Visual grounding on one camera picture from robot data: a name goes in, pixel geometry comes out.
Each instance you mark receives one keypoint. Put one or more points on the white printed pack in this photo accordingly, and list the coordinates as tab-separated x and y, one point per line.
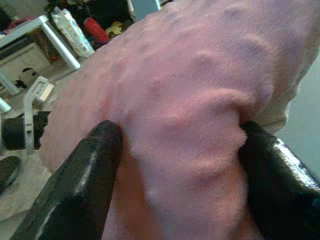
72	32

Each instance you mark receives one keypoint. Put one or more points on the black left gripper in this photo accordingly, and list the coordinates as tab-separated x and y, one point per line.
38	127

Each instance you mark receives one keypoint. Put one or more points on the yellow toy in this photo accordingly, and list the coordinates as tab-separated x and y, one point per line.
115	28

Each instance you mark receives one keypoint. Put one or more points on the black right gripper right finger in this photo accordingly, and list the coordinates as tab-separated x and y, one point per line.
280	190

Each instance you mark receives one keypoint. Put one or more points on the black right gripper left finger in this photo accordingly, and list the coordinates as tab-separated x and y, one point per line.
75	180

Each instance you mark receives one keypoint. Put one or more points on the red roller toy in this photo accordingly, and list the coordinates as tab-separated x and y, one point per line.
96	31

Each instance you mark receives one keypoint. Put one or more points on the white storage drawer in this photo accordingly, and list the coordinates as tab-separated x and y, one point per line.
22	57

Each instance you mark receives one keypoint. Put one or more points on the small white table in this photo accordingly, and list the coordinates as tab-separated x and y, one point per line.
60	47

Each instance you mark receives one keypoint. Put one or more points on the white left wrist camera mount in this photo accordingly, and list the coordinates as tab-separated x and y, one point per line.
28	120

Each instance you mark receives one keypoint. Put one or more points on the pink dotted pillow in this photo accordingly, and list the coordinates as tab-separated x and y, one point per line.
187	87

